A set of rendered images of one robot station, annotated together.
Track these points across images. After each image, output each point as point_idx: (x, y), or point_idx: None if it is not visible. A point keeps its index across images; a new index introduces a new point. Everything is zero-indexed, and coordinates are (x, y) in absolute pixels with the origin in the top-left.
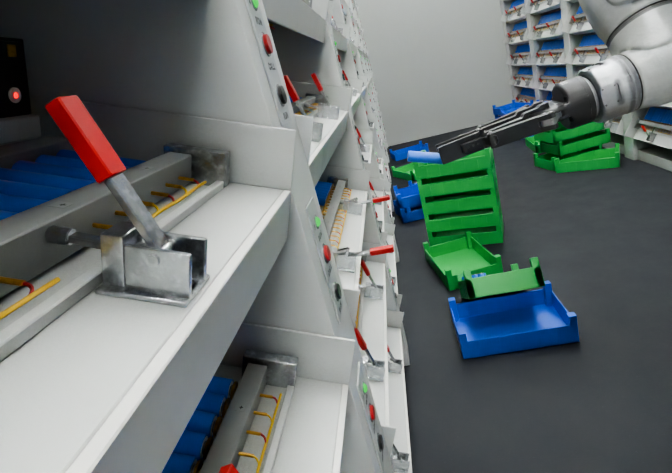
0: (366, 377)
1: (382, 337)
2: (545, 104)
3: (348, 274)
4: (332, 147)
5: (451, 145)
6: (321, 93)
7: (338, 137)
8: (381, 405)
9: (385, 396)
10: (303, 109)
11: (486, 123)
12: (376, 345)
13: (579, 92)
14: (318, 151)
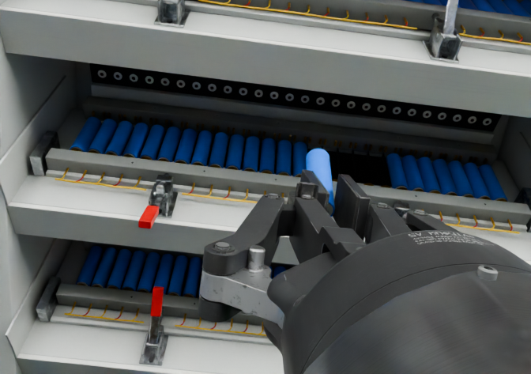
0: (2, 258)
1: (240, 373)
2: (344, 253)
3: (140, 209)
4: (287, 73)
5: (304, 181)
6: (447, 1)
7: (400, 88)
8: (96, 357)
9: (111, 363)
10: None
11: (431, 221)
12: (218, 362)
13: (322, 311)
14: (84, 19)
